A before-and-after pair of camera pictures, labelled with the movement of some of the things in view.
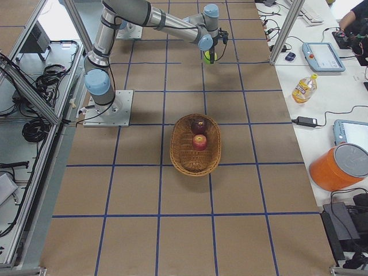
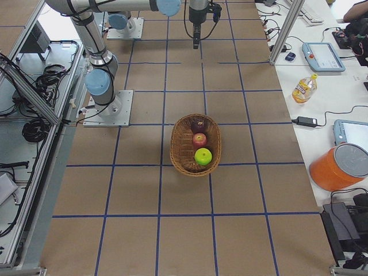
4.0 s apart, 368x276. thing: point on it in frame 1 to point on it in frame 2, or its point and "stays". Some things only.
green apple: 207,56 to 203,156
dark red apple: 198,126 stays
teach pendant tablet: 322,57 stays
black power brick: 307,121 stays
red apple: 199,142 stays
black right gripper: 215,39 to 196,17
